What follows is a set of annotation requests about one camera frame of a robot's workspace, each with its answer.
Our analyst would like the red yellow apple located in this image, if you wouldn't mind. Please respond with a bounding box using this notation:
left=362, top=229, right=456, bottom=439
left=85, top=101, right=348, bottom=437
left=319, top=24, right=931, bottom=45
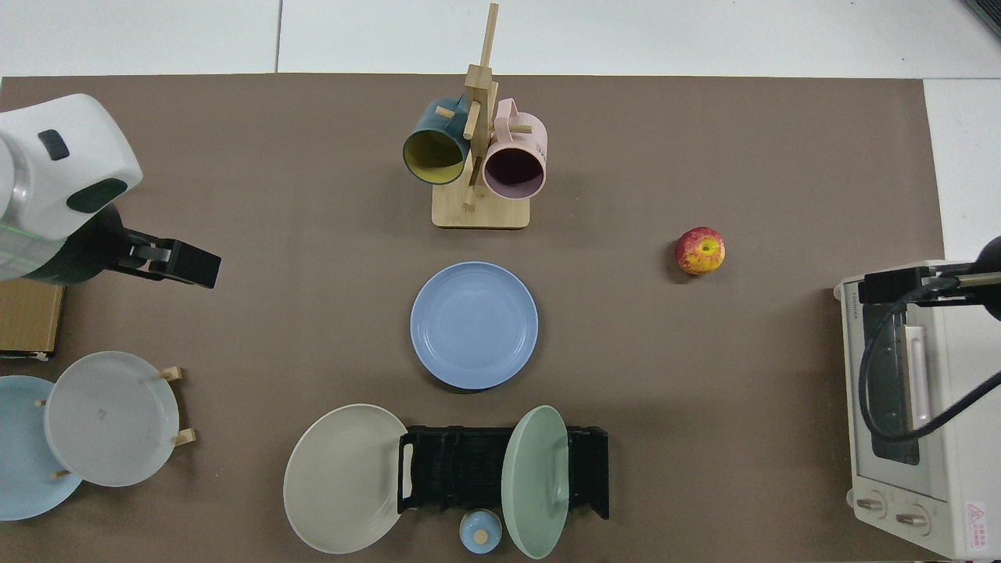
left=676, top=227, right=726, bottom=276

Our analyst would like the wooden plate rack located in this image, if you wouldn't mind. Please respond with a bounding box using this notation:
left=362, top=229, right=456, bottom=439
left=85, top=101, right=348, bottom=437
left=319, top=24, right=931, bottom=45
left=35, top=366, right=196, bottom=480

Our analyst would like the grey plate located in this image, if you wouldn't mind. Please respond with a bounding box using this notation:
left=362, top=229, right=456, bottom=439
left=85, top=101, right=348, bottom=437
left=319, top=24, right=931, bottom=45
left=44, top=351, right=181, bottom=488

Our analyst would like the light blue plate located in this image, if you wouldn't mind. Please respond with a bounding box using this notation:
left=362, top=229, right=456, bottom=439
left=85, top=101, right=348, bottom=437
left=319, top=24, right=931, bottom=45
left=0, top=375, right=83, bottom=522

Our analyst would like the beige plate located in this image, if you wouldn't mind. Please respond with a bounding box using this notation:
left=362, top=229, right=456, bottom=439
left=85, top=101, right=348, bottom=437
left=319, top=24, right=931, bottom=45
left=283, top=403, right=411, bottom=555

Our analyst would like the black dish rack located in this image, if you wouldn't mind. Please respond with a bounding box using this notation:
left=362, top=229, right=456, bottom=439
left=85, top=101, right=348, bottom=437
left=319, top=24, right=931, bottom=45
left=397, top=425, right=610, bottom=521

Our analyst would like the pale green plate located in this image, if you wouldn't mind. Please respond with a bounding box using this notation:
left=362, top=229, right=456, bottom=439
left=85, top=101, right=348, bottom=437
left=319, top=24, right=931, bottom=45
left=501, top=405, right=570, bottom=561

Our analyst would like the brown table cloth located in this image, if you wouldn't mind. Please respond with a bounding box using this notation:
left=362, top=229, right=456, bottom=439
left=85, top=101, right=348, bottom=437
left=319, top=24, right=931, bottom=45
left=0, top=74, right=947, bottom=563

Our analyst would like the pale toaster oven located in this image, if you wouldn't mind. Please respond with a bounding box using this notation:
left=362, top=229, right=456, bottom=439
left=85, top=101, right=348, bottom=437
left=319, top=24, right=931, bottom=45
left=833, top=260, right=1001, bottom=561

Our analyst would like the dark grey device corner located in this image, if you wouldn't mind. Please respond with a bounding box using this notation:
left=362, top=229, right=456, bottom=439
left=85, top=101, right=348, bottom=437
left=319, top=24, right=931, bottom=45
left=963, top=0, right=1001, bottom=38

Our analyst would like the dark teal cup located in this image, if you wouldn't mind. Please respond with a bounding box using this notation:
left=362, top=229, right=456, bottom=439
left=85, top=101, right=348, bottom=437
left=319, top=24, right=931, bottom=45
left=402, top=95, right=472, bottom=186

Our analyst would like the wooden cup stand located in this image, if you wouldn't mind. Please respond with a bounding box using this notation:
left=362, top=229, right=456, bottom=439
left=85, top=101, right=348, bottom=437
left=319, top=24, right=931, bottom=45
left=432, top=2, right=532, bottom=230

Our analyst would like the pink cup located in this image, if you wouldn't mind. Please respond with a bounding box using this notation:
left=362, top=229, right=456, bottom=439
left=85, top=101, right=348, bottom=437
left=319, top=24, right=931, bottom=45
left=482, top=98, right=548, bottom=200

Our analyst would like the small blue round thing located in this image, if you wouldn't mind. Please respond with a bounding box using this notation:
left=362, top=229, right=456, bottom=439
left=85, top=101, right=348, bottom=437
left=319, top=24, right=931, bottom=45
left=459, top=509, right=503, bottom=555

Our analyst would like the wire basket with wooden floor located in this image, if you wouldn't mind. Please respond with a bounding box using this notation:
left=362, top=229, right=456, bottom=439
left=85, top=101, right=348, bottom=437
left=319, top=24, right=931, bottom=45
left=0, top=278, right=65, bottom=360

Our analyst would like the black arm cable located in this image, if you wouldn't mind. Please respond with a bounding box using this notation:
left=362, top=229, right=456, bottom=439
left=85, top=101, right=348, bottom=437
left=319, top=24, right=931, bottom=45
left=858, top=275, right=1001, bottom=443

